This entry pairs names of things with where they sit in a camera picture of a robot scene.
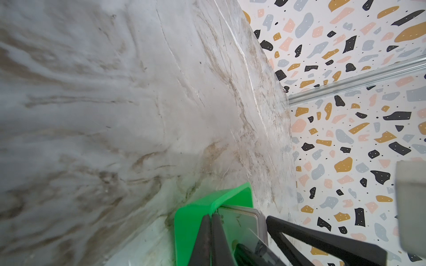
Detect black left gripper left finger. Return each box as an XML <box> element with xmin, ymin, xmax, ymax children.
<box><xmin>188</xmin><ymin>215</ymin><xmax>211</xmax><ymax>266</ymax></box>

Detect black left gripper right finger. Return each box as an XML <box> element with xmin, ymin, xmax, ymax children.
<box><xmin>211</xmin><ymin>213</ymin><xmax>235</xmax><ymax>266</ymax></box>

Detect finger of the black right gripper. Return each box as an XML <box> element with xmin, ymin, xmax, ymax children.
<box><xmin>266</xmin><ymin>216</ymin><xmax>387</xmax><ymax>266</ymax></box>
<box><xmin>234</xmin><ymin>243</ymin><xmax>285</xmax><ymax>266</ymax></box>

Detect green plastic card tray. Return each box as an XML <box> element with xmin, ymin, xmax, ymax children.
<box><xmin>174</xmin><ymin>182</ymin><xmax>254</xmax><ymax>266</ymax></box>

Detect stack of cards in tray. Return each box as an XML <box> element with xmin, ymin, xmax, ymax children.
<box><xmin>215</xmin><ymin>205</ymin><xmax>268</xmax><ymax>266</ymax></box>

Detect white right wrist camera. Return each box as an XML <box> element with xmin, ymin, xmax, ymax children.
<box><xmin>396</xmin><ymin>161</ymin><xmax>426</xmax><ymax>258</ymax></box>

